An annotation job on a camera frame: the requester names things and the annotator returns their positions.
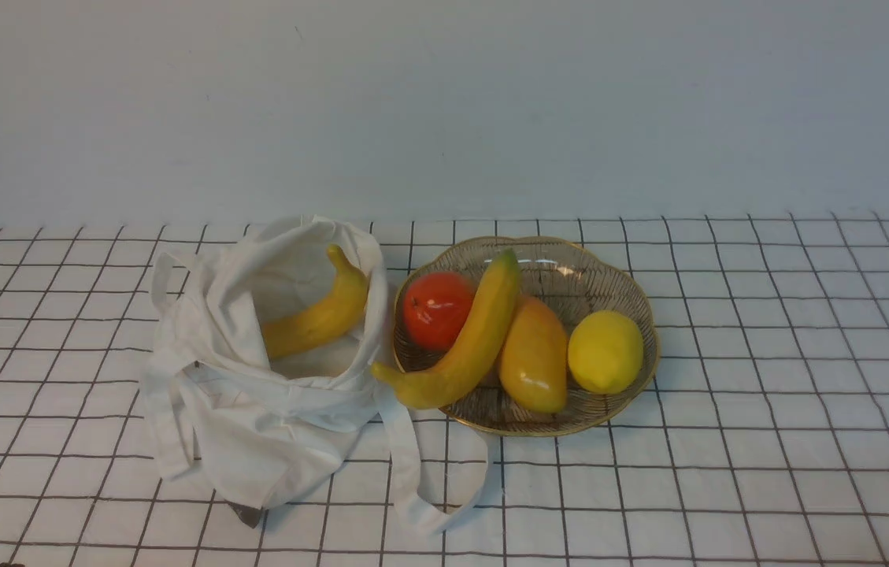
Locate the yellow banana from bag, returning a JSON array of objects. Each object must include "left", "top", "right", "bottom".
[{"left": 261, "top": 244, "right": 369, "bottom": 360}]

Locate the white cloth tote bag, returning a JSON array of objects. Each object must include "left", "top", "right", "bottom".
[{"left": 139, "top": 216, "right": 498, "bottom": 536}]

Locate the red orange tomato fruit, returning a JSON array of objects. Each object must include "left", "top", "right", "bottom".
[{"left": 403, "top": 272, "right": 474, "bottom": 352}]

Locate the yellow banana on basket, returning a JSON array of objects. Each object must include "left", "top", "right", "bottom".
[{"left": 371, "top": 248, "right": 520, "bottom": 410}]

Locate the yellow orange mango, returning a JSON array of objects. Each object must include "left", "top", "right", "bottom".
[{"left": 498, "top": 295, "right": 568, "bottom": 415}]

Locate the yellow lemon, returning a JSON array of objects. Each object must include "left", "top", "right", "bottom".
[{"left": 568, "top": 311, "right": 643, "bottom": 395}]

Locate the white grid tablecloth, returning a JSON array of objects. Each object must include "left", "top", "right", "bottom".
[{"left": 0, "top": 214, "right": 889, "bottom": 566}]

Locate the gold wire fruit basket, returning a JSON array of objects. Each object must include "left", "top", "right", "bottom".
[{"left": 402, "top": 236, "right": 661, "bottom": 437}]

